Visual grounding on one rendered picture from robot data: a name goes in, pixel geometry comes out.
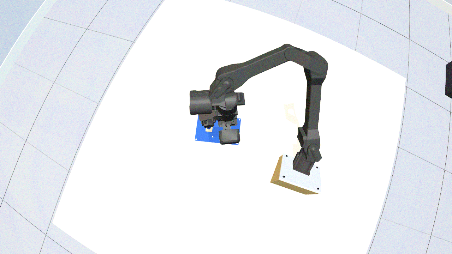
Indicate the blue circuit board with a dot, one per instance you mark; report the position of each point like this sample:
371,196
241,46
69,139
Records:
211,134

